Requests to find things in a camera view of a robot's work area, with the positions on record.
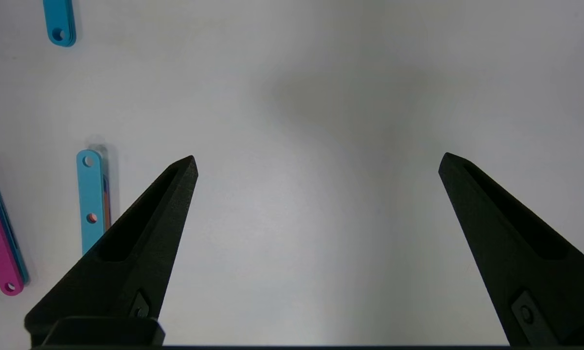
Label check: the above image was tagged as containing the blue bar with orange dot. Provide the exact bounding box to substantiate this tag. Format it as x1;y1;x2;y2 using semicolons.
76;149;111;255

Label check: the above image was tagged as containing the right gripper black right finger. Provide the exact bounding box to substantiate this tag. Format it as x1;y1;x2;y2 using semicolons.
438;152;584;348

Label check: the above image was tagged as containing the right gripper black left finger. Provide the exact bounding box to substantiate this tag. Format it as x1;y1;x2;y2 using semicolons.
24;155;199;348

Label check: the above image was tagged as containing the short blue bar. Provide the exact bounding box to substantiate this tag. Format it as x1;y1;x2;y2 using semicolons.
43;0;77;48

